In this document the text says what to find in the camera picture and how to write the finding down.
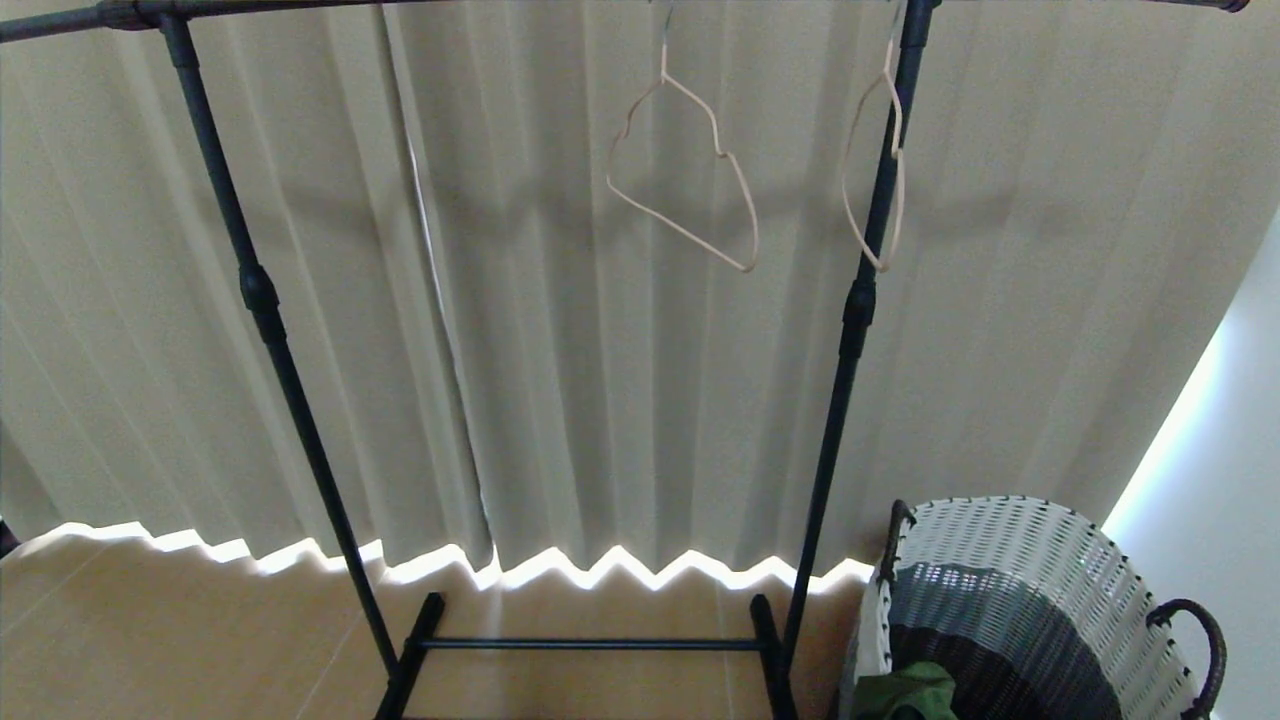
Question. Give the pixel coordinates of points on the black clothes rack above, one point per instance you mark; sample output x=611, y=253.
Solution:
x=262, y=300

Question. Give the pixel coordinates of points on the green garment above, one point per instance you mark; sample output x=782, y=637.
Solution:
x=910, y=690

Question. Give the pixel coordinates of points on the white laundry basket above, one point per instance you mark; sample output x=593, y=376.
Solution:
x=1000, y=540

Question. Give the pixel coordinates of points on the beige curtain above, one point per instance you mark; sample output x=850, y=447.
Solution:
x=600, y=400

